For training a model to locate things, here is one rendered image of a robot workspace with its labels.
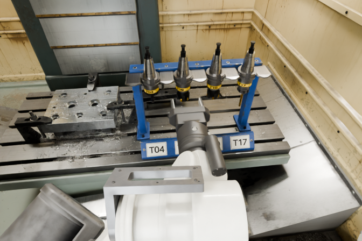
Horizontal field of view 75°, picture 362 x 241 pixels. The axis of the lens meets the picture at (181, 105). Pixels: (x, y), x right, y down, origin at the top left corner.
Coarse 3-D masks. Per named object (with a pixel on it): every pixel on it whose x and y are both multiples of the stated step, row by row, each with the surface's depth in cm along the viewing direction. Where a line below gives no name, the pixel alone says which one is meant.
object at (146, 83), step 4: (156, 72) 79; (156, 76) 77; (144, 80) 76; (148, 80) 76; (152, 80) 76; (156, 80) 76; (144, 84) 77; (148, 84) 77; (152, 84) 77; (156, 84) 77
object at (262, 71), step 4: (256, 68) 82; (260, 68) 82; (264, 68) 82; (256, 72) 81; (260, 72) 81; (264, 72) 81; (268, 72) 81; (260, 76) 79; (264, 76) 79; (268, 76) 79
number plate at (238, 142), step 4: (232, 136) 93; (236, 136) 93; (240, 136) 93; (244, 136) 93; (248, 136) 94; (232, 140) 93; (236, 140) 93; (240, 140) 93; (244, 140) 94; (248, 140) 94; (232, 144) 93; (236, 144) 93; (240, 144) 93; (244, 144) 94; (248, 144) 94; (232, 148) 93; (236, 148) 93
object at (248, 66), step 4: (248, 52) 76; (248, 56) 76; (252, 56) 75; (244, 60) 78; (248, 60) 76; (252, 60) 76; (244, 64) 78; (248, 64) 77; (252, 64) 77; (244, 68) 78; (248, 68) 78; (252, 68) 78; (244, 72) 79; (248, 72) 78; (252, 72) 79
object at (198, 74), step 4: (192, 72) 81; (196, 72) 81; (200, 72) 81; (204, 72) 81; (192, 76) 79; (196, 76) 79; (200, 76) 79; (204, 76) 79; (192, 80) 78; (196, 80) 77; (200, 80) 77; (204, 80) 77
